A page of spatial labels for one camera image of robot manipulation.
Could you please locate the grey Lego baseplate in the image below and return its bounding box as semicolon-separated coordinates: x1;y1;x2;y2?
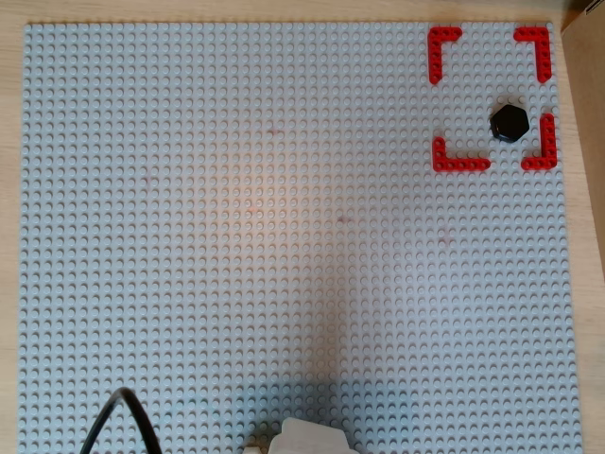
17;21;583;454

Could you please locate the large brown cardboard box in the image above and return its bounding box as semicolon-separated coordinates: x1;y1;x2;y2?
561;18;605;285

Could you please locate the red L-shaped Lego beam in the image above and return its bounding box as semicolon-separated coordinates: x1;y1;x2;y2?
426;26;464;86
431;135;493;173
520;112;559;171
512;26;553;85

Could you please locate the black hexagonal Lego piece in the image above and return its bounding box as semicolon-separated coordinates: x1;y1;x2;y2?
488;102;531;145

